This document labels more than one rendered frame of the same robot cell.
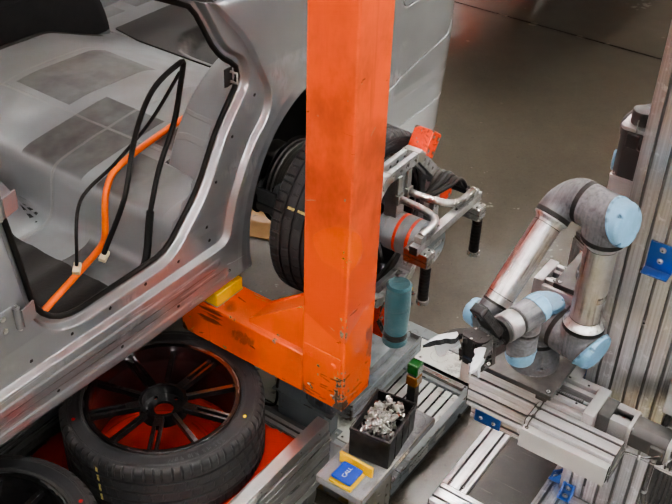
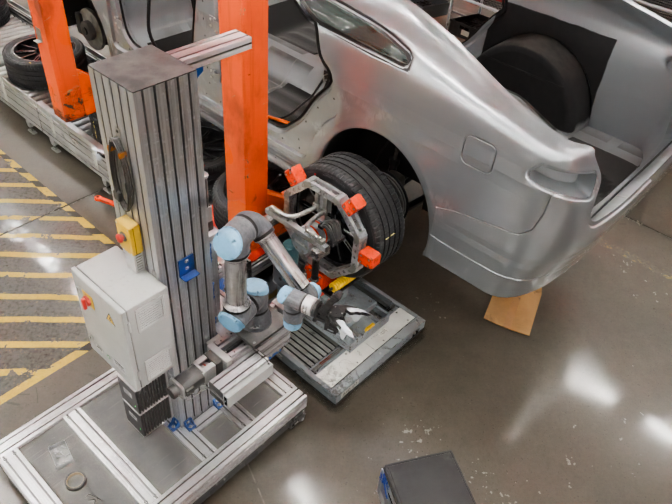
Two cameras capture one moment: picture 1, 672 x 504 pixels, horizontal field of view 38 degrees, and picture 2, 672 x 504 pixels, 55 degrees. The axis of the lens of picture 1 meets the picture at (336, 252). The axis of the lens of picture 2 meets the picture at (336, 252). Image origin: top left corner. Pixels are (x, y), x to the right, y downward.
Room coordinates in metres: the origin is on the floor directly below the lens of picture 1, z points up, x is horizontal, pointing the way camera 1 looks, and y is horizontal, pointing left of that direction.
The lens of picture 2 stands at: (3.10, -2.81, 3.00)
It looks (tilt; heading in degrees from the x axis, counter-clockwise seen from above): 41 degrees down; 95
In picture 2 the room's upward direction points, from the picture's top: 6 degrees clockwise
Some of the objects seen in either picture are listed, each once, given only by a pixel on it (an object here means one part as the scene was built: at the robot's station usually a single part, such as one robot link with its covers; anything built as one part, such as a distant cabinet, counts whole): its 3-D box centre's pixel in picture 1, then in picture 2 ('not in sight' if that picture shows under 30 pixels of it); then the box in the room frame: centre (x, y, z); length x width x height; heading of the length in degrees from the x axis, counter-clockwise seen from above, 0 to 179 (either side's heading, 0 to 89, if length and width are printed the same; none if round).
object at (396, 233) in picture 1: (409, 235); (313, 234); (2.77, -0.25, 0.85); 0.21 x 0.14 x 0.14; 56
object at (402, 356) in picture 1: (349, 358); (339, 310); (2.93, -0.07, 0.13); 0.50 x 0.36 x 0.10; 146
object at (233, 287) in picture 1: (214, 284); not in sight; (2.64, 0.41, 0.71); 0.14 x 0.14 x 0.05; 56
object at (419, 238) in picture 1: (411, 209); (294, 202); (2.66, -0.24, 1.03); 0.19 x 0.18 x 0.11; 56
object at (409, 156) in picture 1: (392, 228); (323, 228); (2.81, -0.19, 0.85); 0.54 x 0.07 x 0.54; 146
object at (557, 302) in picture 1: (543, 317); not in sight; (2.19, -0.60, 0.98); 0.13 x 0.12 x 0.14; 42
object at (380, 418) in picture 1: (382, 427); not in sight; (2.19, -0.17, 0.52); 0.20 x 0.14 x 0.13; 153
